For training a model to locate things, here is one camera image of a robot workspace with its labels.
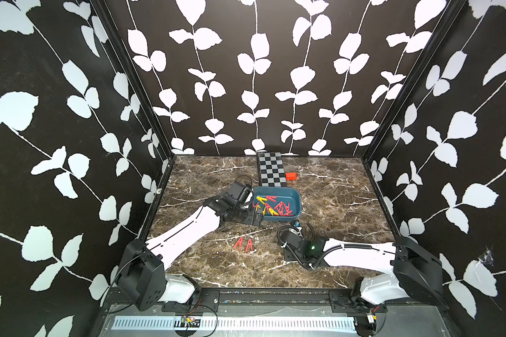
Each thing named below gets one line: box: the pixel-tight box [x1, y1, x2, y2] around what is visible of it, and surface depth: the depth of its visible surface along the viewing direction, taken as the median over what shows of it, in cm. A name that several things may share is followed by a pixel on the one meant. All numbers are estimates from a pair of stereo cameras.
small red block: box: [284, 172, 298, 181], surface depth 113 cm
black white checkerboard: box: [257, 152, 288, 188], surface depth 113 cm
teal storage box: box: [252, 186, 302, 222], surface depth 100 cm
